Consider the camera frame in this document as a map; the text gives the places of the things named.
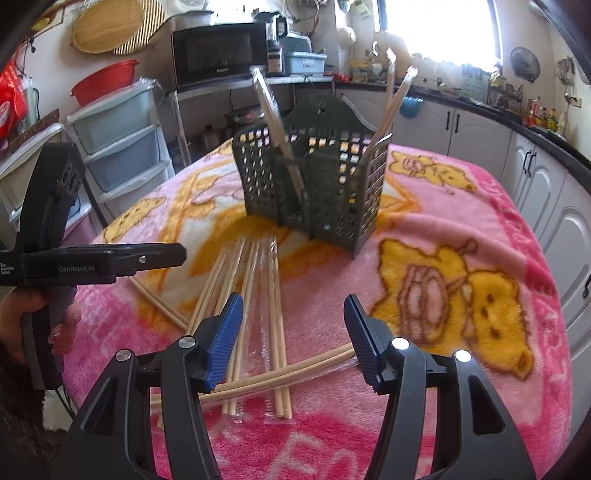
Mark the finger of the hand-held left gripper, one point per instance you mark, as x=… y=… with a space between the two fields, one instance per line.
x=152 y=259

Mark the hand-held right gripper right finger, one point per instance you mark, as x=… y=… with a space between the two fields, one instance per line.
x=369 y=346

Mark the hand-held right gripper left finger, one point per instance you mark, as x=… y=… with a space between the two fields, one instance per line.
x=221 y=341

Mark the bunch of wooden chopsticks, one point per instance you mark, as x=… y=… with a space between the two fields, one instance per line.
x=251 y=286

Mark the green perforated utensil basket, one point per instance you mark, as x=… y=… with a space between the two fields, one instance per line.
x=323 y=203

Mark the person's left forearm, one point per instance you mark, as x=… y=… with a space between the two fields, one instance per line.
x=23 y=415

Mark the hanging small kitchen utensils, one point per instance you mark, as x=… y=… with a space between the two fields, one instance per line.
x=567 y=71

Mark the person's left hand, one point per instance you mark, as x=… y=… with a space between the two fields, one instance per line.
x=64 y=325

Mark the pale blue plastic drawer unit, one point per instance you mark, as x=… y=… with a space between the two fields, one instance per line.
x=18 y=184
x=124 y=147

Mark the pink printed blanket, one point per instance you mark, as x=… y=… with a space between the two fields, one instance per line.
x=323 y=295

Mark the brown woven basket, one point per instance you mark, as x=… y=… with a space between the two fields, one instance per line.
x=34 y=129

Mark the red plastic bag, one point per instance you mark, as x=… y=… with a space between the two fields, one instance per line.
x=11 y=101

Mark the red plastic basin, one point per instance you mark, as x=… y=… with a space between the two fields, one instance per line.
x=104 y=83

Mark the stacked steel pots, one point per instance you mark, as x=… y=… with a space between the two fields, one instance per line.
x=240 y=117

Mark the round bamboo tray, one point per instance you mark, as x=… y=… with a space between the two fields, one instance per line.
x=108 y=25

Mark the striped woven round mat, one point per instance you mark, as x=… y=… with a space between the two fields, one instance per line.
x=152 y=32

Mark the black microwave oven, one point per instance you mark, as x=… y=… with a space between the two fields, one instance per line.
x=217 y=53

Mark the steel shelf table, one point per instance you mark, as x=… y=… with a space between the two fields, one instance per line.
x=295 y=79

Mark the dark glass bottle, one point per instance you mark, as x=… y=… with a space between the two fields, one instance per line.
x=275 y=62

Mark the white base cabinets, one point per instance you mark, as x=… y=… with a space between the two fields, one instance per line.
x=466 y=124

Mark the blue hanging bin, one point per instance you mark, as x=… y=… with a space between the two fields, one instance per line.
x=411 y=107

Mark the blue-grey dish box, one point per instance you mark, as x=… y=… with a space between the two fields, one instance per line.
x=304 y=64

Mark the grey small appliance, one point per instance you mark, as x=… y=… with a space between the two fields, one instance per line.
x=295 y=45

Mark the black electric kettle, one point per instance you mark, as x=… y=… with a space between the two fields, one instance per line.
x=276 y=25

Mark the pale blue knife rack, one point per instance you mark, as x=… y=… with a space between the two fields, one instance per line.
x=473 y=86

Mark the black kitchen countertop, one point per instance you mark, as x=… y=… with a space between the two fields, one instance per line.
x=577 y=154

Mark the cluster of condiment bottles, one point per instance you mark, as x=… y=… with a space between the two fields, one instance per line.
x=547 y=117

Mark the white round hanging lid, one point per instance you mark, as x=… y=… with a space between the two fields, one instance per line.
x=345 y=36

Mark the pale cutting board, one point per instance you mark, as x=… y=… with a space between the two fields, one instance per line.
x=399 y=48

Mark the kitchen window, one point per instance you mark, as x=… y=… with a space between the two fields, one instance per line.
x=443 y=30

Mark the small wall fan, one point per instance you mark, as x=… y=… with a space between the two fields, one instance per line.
x=524 y=64

